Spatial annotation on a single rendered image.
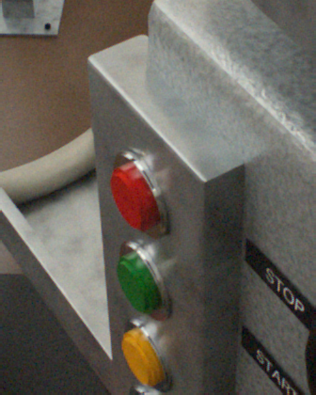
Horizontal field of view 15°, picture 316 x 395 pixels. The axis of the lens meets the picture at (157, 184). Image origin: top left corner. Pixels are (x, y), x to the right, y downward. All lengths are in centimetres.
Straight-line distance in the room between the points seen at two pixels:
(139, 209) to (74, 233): 53
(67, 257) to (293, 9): 63
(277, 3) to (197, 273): 13
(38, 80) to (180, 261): 230
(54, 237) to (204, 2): 56
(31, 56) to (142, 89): 237
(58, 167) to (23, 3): 191
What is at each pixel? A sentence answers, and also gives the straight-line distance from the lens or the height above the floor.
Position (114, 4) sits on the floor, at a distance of 294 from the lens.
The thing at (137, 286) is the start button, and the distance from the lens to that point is 47.
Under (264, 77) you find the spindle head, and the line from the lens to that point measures 39.
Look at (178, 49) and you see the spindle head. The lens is 41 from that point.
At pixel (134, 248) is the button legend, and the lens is 47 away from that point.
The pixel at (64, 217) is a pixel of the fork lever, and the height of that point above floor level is 106.
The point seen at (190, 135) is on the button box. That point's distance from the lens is 41.
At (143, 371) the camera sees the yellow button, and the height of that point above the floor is 135.
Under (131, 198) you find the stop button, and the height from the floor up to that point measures 146.
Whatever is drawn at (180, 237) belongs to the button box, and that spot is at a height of 145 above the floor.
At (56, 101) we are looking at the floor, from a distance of 268.
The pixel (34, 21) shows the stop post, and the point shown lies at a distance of 289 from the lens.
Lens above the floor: 178
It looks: 46 degrees down
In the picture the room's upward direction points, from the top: 2 degrees counter-clockwise
